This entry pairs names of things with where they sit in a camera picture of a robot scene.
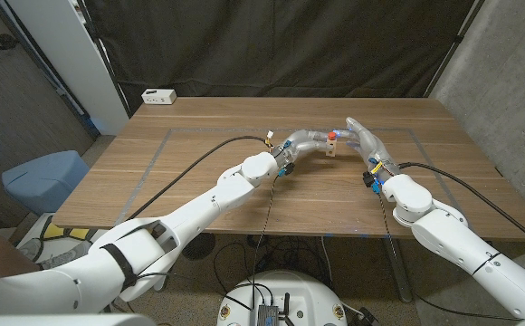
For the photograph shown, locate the black floor cable bundle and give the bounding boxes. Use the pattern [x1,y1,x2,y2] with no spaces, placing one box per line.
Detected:
[212,234,336,295]

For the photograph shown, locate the white cabinet panel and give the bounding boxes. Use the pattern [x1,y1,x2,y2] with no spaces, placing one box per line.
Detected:
[6,0,130,136]

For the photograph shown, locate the thin black right arm wire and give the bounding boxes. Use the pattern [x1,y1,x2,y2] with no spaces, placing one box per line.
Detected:
[377,192,524,322]

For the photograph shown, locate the black backdrop curtain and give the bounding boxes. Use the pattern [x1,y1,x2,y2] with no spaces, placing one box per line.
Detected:
[83,0,488,114]

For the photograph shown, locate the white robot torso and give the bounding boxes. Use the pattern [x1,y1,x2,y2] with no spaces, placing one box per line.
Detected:
[216,270,348,326]

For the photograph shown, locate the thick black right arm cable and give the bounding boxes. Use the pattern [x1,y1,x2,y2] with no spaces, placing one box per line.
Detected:
[397,161,525,254]

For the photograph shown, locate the grey tape outline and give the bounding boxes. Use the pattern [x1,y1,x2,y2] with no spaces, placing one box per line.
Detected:
[112,127,476,239]

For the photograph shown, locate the grey sneaker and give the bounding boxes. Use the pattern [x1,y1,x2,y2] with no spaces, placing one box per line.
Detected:
[17,238,94,272]

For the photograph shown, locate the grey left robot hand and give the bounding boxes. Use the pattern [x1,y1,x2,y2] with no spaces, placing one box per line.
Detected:
[272,129,332,176]

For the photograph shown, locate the blue-grey plastic bin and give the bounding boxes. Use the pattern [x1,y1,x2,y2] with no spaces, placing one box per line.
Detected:
[1,149,91,216]

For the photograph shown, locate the thin black left arm wire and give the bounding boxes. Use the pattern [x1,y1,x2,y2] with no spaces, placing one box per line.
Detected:
[135,174,282,313]

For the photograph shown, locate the white power strip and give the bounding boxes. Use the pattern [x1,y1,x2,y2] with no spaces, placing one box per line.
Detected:
[140,88,178,106]

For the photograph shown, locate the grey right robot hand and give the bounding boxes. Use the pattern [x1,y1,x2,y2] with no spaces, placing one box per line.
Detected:
[337,116,402,182]

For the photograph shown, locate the grey table leg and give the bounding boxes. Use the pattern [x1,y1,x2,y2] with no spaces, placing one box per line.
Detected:
[382,238,413,303]

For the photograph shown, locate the black backdrop stand pole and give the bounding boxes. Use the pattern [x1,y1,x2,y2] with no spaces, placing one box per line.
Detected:
[424,0,489,99]
[75,0,133,119]

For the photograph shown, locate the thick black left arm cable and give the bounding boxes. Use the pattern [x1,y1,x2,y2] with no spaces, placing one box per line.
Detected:
[129,135,273,221]

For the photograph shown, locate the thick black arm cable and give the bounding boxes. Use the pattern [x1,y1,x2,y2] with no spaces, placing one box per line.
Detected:
[397,161,525,254]
[129,135,273,221]

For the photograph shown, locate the round black floor fan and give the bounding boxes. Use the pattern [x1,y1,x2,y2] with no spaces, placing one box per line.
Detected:
[180,233,217,262]

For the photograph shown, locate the grey electronics box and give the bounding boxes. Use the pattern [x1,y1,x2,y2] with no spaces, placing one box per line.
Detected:
[256,303,282,326]

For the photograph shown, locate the thin black arm wire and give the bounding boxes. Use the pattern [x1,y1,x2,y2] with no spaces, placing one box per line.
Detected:
[135,174,282,313]
[377,192,524,322]

